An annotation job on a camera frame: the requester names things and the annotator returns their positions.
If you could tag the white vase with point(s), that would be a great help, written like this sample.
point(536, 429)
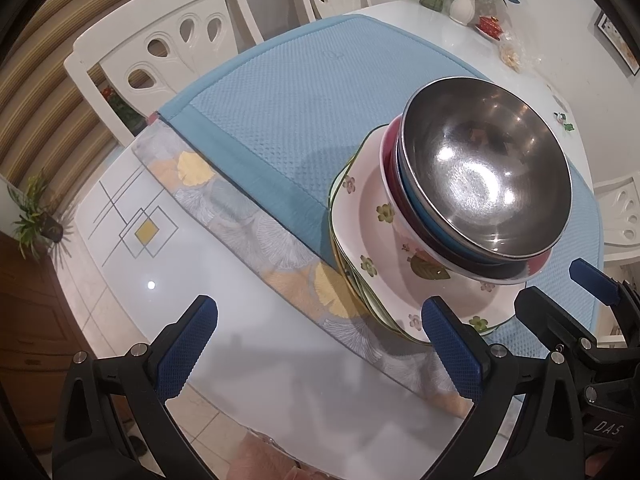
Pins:
point(461, 10)

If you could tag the small green table ornament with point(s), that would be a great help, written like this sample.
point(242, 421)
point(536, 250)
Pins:
point(569, 126)

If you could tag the framed wall picture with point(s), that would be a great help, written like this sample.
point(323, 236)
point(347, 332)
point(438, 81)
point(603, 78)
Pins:
point(620, 40)

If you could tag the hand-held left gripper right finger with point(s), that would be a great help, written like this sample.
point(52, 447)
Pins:
point(455, 355)

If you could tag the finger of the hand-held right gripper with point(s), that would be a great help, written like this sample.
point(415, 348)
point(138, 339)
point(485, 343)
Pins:
point(595, 277)
point(545, 317)

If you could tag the clear snack bag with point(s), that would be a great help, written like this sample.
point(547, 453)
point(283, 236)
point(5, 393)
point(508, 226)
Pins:
point(512, 52)

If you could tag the blue waffle table mat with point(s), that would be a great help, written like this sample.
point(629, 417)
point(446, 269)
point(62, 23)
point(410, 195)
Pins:
point(300, 110)

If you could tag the brown wooden cabinet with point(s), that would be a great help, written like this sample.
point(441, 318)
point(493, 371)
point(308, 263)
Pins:
point(30, 320)

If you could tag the dark slipper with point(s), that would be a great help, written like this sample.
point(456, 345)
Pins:
point(136, 445)

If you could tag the large steel bowl pink outside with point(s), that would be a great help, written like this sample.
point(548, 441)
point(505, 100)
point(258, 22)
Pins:
point(392, 170)

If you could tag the green potted plant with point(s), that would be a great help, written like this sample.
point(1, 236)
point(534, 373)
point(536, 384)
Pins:
point(35, 215)

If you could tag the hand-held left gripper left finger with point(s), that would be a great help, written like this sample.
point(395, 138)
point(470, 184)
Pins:
point(187, 350)

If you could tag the red dish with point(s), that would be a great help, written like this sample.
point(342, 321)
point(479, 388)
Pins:
point(490, 25)

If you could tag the small steel bowl blue outside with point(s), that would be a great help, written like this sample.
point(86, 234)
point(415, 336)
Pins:
point(475, 160)

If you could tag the small square tree print plate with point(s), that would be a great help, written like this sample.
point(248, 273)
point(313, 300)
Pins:
point(360, 240)

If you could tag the striped beige curtain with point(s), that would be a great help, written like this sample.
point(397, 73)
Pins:
point(50, 110)

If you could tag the pink polka dot bowl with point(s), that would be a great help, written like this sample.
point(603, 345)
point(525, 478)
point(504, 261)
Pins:
point(405, 220)

